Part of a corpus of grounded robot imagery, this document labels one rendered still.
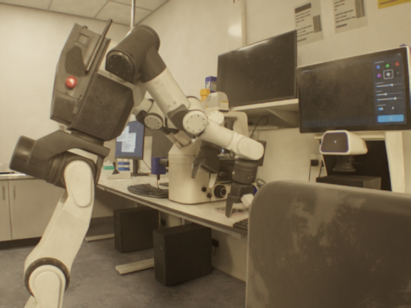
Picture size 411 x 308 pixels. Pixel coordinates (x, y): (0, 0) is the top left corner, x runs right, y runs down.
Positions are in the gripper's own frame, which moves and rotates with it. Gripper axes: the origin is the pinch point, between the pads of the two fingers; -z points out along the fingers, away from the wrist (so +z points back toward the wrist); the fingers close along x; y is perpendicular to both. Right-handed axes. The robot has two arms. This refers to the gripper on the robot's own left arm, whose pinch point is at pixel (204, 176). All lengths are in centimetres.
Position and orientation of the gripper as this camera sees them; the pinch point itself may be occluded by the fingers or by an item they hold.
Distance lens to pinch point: 119.0
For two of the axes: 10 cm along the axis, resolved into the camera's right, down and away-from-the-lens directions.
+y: -7.4, 0.9, 6.7
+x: 6.4, 4.1, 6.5
